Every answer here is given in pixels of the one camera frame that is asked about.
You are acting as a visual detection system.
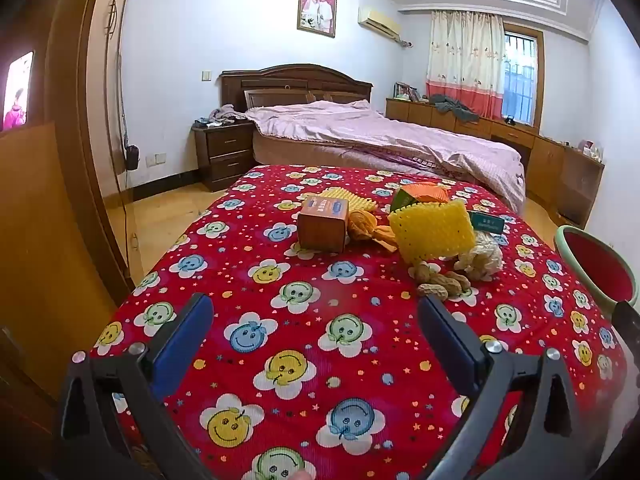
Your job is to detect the framed wedding photo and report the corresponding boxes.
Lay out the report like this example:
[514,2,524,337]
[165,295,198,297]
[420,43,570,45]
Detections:
[297,0,338,37]

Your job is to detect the barred window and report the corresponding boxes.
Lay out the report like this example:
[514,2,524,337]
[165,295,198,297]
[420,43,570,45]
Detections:
[502,22,545,128]

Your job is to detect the hanging black cable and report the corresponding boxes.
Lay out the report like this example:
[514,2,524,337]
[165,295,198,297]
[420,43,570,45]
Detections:
[112,0,138,266]

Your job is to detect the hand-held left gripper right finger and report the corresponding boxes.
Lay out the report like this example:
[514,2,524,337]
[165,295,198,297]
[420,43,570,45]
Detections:
[417,294,586,480]

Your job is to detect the wall air conditioner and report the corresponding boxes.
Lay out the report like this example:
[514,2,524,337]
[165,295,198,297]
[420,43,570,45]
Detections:
[357,6,402,38]

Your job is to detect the dark wooden bed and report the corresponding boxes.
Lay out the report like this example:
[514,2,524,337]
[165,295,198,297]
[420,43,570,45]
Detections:
[219,63,526,213]

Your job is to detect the red bin with green rim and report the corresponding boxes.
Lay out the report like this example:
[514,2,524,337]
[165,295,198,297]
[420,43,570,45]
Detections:
[556,225,640,308]

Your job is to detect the orange foam net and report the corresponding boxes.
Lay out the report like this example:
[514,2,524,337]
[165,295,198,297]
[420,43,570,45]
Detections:
[347,209,398,253]

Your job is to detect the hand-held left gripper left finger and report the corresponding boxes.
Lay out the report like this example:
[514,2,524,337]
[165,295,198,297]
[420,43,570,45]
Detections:
[54,292,217,480]

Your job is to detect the small yellow foam net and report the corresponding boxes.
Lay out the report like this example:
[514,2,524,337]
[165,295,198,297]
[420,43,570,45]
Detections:
[320,187,377,217]

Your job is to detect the red smiley flower printed blanket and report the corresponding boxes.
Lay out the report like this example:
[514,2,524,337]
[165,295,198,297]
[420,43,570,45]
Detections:
[90,162,628,480]

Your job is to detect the dark green packet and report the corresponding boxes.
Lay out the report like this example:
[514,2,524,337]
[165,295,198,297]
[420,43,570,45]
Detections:
[467,210,507,235]

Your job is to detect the dark wooden nightstand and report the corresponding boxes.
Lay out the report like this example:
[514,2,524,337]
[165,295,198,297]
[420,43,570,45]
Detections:
[191,121,257,192]

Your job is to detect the pale crumpled clothes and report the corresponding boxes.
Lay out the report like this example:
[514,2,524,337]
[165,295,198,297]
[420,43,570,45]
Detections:
[209,104,248,123]

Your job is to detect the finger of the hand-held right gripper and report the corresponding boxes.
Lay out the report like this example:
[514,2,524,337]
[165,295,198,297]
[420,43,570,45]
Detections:
[612,300,640,357]

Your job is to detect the pink duvet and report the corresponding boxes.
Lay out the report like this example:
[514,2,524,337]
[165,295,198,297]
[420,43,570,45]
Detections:
[245,100,526,211]

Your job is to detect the light wooden desk cabinet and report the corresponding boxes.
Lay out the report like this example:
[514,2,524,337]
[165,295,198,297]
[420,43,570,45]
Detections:
[385,97,606,228]

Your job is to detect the bright screen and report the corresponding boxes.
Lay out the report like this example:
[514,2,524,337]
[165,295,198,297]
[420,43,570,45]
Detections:
[2,51,36,132]

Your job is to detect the large yellow foam net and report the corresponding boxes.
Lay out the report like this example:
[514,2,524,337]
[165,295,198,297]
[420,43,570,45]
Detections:
[389,199,476,265]

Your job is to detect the cream and red curtain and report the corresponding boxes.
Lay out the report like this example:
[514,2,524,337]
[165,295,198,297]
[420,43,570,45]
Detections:
[425,10,506,120]

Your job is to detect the orange and green packet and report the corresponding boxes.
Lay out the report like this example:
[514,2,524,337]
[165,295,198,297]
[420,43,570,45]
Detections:
[402,181,451,205]

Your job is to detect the brown cardboard box blue label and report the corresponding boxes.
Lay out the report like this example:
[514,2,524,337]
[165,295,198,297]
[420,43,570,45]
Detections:
[297,196,349,254]

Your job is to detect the grey crumpled clothes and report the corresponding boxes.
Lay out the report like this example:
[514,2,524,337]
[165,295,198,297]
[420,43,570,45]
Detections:
[429,94,480,123]

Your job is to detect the light wooden wardrobe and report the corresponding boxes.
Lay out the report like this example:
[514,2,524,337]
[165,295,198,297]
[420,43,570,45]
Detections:
[0,0,138,401]

